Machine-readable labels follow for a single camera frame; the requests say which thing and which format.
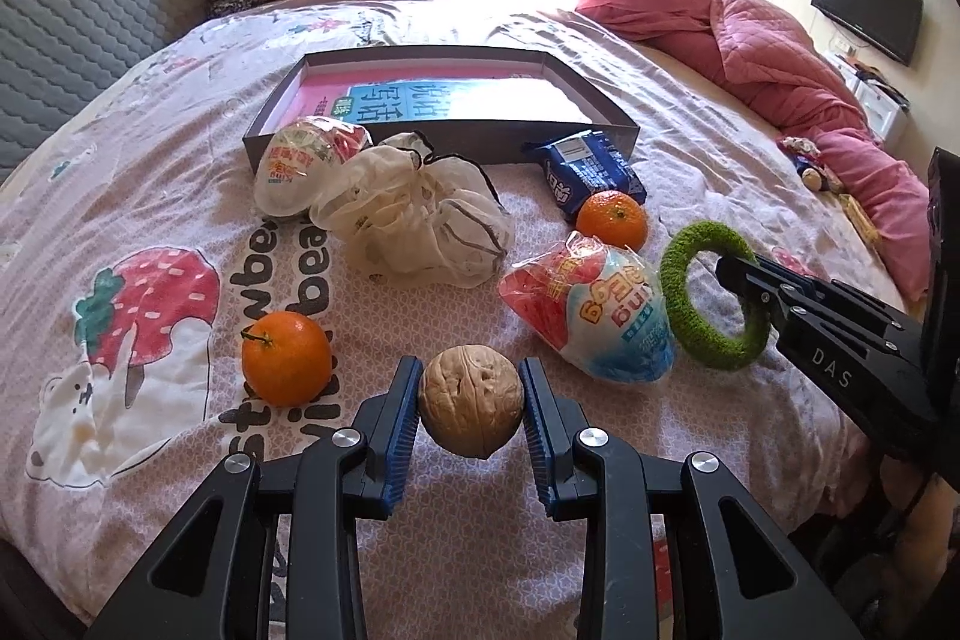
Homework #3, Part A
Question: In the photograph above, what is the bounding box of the green fuzzy ring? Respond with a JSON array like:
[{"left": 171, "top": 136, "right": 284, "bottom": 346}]
[{"left": 657, "top": 219, "right": 773, "bottom": 374}]

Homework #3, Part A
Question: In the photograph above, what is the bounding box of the blue red snack bag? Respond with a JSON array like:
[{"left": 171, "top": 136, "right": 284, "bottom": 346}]
[{"left": 498, "top": 232, "right": 675, "bottom": 385}]

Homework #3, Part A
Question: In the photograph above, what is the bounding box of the orange tangerine with stem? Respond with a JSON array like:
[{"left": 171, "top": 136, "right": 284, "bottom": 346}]
[{"left": 241, "top": 312, "right": 334, "bottom": 408}]

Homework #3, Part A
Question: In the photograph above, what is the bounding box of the brown walnut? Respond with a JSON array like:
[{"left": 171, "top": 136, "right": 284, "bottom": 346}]
[{"left": 418, "top": 344, "right": 524, "bottom": 459}]

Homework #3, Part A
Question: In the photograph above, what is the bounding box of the small stuffed doll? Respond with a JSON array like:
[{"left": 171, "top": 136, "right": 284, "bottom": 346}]
[{"left": 778, "top": 136, "right": 844, "bottom": 195}]

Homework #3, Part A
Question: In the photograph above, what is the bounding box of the orange tangerine near blue packet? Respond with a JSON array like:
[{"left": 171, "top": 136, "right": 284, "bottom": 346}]
[{"left": 574, "top": 190, "right": 649, "bottom": 252}]

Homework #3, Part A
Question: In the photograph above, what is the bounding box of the pink quilted blanket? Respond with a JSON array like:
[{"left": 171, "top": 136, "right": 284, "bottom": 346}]
[{"left": 576, "top": 0, "right": 931, "bottom": 304}]

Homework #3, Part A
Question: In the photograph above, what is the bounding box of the blue snack packet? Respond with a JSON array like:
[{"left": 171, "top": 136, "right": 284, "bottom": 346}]
[{"left": 524, "top": 130, "right": 647, "bottom": 223}]

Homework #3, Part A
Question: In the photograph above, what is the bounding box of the black flat television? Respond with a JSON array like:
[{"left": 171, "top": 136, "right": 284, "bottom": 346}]
[{"left": 811, "top": 0, "right": 924, "bottom": 67}]

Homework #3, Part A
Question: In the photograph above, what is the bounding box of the pink strawberry bed sheet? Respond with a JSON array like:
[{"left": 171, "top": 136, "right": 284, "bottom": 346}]
[{"left": 2, "top": 0, "right": 898, "bottom": 620}]

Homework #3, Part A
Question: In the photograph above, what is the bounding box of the pink blue book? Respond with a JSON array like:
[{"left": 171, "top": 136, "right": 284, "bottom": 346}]
[{"left": 267, "top": 76, "right": 601, "bottom": 130}]

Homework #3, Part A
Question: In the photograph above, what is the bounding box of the red white snack bag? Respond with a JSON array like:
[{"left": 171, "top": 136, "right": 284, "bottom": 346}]
[{"left": 254, "top": 115, "right": 371, "bottom": 218}]

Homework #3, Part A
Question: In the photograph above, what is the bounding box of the grey quilted headboard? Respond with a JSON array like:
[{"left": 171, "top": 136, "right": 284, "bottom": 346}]
[{"left": 2, "top": 0, "right": 210, "bottom": 177}]

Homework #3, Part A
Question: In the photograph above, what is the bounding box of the white mesh drawstring bag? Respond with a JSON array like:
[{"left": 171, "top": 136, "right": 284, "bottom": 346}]
[{"left": 309, "top": 131, "right": 516, "bottom": 289}]

